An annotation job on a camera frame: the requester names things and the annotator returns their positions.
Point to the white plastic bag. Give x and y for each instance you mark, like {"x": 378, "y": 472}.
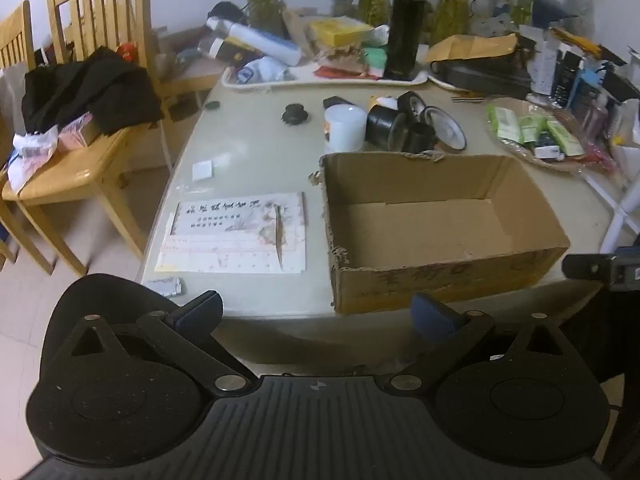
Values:
{"x": 500, "y": 25}

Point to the white rod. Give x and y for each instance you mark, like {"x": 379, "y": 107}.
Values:
{"x": 620, "y": 215}

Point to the yellow box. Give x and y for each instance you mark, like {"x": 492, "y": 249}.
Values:
{"x": 340, "y": 32}

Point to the brown cardboard box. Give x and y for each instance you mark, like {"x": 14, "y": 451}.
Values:
{"x": 425, "y": 230}

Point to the small red toy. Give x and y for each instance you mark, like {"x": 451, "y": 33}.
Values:
{"x": 126, "y": 53}

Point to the white plastic wrapper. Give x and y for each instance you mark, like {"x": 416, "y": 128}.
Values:
{"x": 32, "y": 152}

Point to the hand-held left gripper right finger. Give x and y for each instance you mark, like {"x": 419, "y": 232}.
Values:
{"x": 434, "y": 317}

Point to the black knob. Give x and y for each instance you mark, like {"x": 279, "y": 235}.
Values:
{"x": 296, "y": 114}

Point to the black clothing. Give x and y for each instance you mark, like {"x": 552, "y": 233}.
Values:
{"x": 95, "y": 90}

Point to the blue carton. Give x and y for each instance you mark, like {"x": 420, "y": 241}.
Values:
{"x": 585, "y": 95}

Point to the white carton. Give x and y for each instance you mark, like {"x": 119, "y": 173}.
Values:
{"x": 542, "y": 67}

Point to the small silver foil packet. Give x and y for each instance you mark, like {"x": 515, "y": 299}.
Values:
{"x": 164, "y": 287}

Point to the black carton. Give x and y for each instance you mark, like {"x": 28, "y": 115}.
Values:
{"x": 566, "y": 80}

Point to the printed paper card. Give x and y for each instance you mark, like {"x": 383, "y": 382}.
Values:
{"x": 230, "y": 235}

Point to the yellow black tube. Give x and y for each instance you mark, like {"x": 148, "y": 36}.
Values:
{"x": 232, "y": 49}

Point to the pink box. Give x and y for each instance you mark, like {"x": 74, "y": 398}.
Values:
{"x": 77, "y": 132}

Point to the dark grey zip case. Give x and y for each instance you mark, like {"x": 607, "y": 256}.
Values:
{"x": 485, "y": 77}

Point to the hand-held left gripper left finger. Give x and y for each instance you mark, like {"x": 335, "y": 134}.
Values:
{"x": 200, "y": 310}

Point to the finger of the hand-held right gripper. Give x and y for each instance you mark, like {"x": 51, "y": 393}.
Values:
{"x": 585, "y": 267}

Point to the long white tray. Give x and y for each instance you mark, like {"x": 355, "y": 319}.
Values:
{"x": 300, "y": 80}

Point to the black flat plate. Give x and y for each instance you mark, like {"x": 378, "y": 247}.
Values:
{"x": 339, "y": 102}

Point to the white blue spray bottle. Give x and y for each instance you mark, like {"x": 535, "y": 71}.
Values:
{"x": 260, "y": 40}

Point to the brown paper envelope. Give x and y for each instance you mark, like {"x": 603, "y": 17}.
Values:
{"x": 475, "y": 47}

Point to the small black cap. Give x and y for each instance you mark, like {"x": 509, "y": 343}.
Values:
{"x": 213, "y": 106}

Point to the green wet wipe packets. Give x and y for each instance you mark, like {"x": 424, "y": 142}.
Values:
{"x": 590, "y": 160}

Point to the brown paper shred bundle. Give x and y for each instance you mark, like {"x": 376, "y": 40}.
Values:
{"x": 342, "y": 55}

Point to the wooden chair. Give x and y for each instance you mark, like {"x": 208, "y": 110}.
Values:
{"x": 12, "y": 35}
{"x": 75, "y": 170}

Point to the green white box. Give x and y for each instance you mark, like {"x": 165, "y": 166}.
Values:
{"x": 374, "y": 62}

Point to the red packet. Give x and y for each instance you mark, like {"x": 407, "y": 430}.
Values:
{"x": 345, "y": 73}

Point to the green white wet wipes pack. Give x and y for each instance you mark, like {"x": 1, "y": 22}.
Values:
{"x": 564, "y": 136}
{"x": 504, "y": 122}
{"x": 534, "y": 129}

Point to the small white square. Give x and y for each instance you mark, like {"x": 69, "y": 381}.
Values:
{"x": 202, "y": 170}

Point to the black thermos bottle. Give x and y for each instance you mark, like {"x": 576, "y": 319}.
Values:
{"x": 406, "y": 30}

